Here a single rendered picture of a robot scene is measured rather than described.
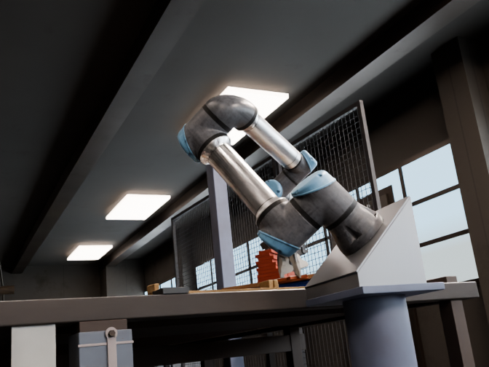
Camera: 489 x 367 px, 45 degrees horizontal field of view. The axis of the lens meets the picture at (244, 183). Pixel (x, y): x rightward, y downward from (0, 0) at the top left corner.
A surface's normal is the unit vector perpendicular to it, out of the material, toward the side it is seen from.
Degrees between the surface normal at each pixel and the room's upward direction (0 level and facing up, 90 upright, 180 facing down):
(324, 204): 117
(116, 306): 90
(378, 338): 90
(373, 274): 90
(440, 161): 90
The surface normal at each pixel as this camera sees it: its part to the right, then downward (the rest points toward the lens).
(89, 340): 0.49, -0.29
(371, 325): -0.40, -0.22
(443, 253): -0.90, -0.04
